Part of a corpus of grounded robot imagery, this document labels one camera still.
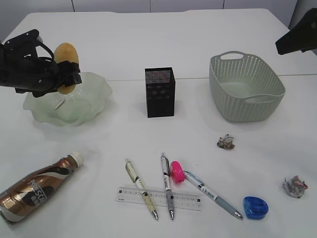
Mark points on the grey barrel pen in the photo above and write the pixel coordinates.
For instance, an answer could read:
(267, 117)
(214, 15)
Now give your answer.
(167, 187)

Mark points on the blue pencil sharpener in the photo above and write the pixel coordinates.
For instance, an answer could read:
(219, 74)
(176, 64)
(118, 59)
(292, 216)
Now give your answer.
(255, 208)

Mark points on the pale green woven basket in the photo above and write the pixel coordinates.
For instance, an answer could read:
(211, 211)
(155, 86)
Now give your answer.
(244, 89)

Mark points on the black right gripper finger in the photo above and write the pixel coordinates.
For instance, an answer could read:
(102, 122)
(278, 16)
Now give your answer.
(303, 37)

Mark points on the brown coffee bottle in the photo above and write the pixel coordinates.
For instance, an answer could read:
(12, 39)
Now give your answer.
(29, 193)

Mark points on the clear plastic ruler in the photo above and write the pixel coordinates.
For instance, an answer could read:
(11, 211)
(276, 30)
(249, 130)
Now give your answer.
(180, 200)

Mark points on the black mesh pen holder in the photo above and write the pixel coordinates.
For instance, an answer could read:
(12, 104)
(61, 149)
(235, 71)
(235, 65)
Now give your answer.
(160, 92)

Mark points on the cream barrel pen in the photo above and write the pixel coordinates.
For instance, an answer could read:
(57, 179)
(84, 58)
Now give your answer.
(141, 188)

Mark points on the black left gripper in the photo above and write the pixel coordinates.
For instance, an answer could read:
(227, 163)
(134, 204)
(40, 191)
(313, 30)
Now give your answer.
(27, 65)

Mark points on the blue grip pen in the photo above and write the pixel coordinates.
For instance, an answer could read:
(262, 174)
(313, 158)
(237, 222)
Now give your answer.
(201, 186)

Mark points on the pale green wavy plate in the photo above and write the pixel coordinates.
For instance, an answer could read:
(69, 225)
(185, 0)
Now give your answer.
(83, 104)

